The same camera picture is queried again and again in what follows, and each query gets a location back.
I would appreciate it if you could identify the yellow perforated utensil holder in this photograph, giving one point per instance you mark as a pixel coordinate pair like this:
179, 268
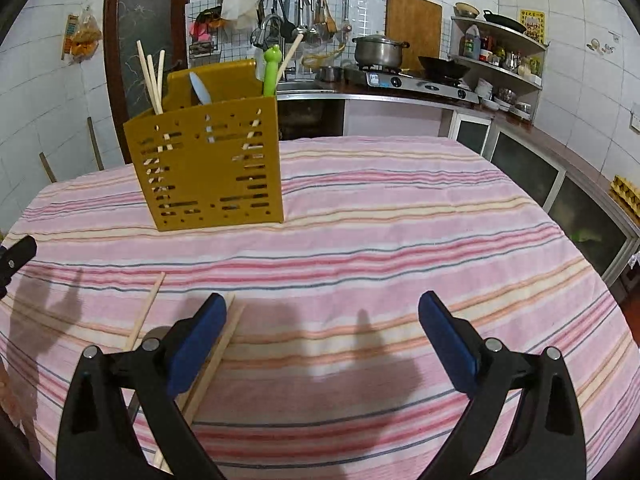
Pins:
200, 185

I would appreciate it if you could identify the sink faucet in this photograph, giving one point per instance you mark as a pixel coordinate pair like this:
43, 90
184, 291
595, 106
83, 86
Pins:
270, 22

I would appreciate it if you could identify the metal corner shelf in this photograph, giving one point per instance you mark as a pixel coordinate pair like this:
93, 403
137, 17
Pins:
500, 67

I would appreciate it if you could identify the egg tray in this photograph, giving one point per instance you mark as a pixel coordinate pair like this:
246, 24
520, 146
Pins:
627, 195

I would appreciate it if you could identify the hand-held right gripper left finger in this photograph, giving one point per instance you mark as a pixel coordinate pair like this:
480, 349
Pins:
197, 345

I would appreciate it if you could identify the black wok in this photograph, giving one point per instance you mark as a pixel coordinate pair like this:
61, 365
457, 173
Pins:
442, 66

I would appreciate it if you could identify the wall hook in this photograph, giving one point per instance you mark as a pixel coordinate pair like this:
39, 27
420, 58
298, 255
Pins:
600, 46

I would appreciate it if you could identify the orange plastic bag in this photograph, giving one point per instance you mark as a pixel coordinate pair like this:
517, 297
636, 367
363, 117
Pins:
85, 35

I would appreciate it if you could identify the glass door cabinet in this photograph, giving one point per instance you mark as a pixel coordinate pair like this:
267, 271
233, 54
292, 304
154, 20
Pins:
530, 170

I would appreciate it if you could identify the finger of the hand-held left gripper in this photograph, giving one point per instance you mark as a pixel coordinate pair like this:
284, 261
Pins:
20, 251

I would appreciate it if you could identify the gas stove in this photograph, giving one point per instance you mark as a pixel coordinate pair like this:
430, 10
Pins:
415, 85

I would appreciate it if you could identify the dark brown door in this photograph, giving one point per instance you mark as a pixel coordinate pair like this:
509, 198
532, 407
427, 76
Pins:
145, 20

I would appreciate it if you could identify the wooden chopstick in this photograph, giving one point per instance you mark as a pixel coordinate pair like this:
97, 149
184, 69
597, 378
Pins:
225, 340
147, 305
160, 75
292, 49
154, 85
231, 305
145, 70

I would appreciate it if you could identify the black pan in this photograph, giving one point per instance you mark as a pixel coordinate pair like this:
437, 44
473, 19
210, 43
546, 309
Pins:
502, 21

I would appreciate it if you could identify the steel cooking pot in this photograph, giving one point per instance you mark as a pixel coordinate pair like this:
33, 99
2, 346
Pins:
377, 52

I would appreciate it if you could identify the metal bowl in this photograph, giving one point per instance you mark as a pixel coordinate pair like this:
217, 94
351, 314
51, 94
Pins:
466, 10

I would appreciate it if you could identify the small steel pot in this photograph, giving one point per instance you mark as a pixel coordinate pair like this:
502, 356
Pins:
330, 74

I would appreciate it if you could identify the wooden cutting board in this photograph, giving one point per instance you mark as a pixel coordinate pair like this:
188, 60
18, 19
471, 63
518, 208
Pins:
412, 30

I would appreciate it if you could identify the metal fork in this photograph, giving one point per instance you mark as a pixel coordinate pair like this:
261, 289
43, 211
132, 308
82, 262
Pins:
199, 89

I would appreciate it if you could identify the yellow wall poster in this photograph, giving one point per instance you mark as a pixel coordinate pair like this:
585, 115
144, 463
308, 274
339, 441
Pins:
532, 26

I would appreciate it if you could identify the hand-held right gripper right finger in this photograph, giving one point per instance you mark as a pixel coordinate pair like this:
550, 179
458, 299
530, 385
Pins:
447, 345

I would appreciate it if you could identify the cooking oil bottle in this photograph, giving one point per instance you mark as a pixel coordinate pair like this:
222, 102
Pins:
471, 42

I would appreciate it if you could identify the pink striped tablecloth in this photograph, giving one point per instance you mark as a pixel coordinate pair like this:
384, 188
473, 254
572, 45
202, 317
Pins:
375, 220

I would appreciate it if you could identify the wooden chair back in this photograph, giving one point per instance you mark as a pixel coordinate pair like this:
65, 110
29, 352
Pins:
95, 145

